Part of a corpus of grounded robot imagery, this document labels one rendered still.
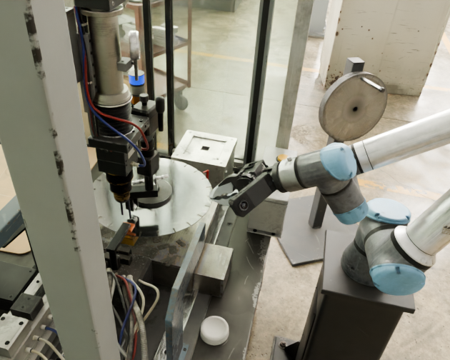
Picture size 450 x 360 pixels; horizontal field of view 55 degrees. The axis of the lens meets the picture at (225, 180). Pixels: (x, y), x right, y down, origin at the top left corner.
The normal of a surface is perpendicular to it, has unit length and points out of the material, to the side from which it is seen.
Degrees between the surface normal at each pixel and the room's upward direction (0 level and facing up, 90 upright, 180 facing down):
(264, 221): 90
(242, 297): 0
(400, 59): 90
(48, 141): 90
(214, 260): 0
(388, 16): 90
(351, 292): 0
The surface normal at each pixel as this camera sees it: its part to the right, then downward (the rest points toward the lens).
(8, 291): 0.06, -0.80
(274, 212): -0.23, 0.57
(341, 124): 0.29, 0.53
